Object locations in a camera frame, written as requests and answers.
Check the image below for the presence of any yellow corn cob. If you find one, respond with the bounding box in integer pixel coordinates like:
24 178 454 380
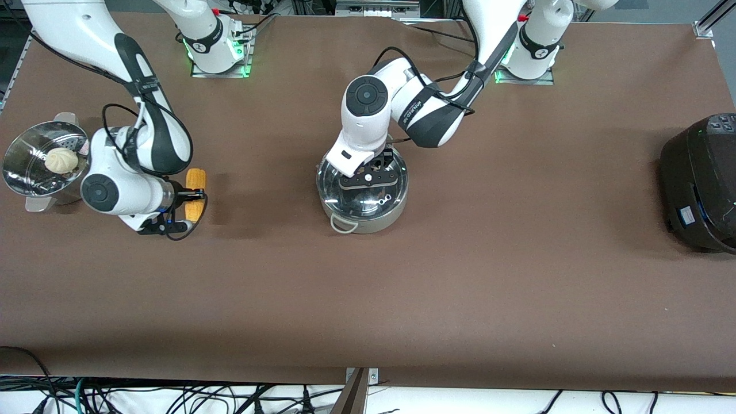
184 168 207 223

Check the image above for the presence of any glass pot lid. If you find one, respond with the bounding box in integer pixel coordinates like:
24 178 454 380
317 151 409 218

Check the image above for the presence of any stainless steel pot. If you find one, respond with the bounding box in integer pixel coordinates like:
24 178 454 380
316 147 410 235

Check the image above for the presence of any steel steamer pot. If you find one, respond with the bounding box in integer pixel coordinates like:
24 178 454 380
2 112 90 213

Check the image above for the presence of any white steamed bun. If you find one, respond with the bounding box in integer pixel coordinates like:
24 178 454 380
45 147 79 174

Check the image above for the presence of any grey metal equipment box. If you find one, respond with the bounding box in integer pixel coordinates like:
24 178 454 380
335 0 421 18

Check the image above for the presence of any black rice cooker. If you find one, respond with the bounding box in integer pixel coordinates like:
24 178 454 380
660 113 736 255

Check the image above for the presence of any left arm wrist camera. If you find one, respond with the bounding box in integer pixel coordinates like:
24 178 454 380
338 170 398 189

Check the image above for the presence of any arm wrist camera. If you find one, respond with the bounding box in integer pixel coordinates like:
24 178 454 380
338 170 398 189
131 213 194 240

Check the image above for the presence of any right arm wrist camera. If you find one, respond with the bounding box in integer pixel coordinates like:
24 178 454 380
131 213 194 240

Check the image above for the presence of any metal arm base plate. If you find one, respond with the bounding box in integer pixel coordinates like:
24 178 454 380
191 23 253 78
493 55 556 86

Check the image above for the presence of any long black table cable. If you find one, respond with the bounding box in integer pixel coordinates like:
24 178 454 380
393 19 479 45

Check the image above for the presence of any black base power cable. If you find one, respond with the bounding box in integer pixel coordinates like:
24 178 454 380
233 13 280 36

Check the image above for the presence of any aluminium frame rail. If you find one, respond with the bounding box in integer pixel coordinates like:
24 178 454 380
0 34 33 110

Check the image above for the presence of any small metal pole bracket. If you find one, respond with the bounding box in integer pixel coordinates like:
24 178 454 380
345 367 380 385

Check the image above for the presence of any black looped floor cable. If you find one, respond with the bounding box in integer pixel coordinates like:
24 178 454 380
0 346 56 414

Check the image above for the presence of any brown camera pole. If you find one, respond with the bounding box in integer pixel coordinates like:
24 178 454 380
331 368 369 414

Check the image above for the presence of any aluminium frame corner bracket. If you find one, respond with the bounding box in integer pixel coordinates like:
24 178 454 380
693 0 736 40

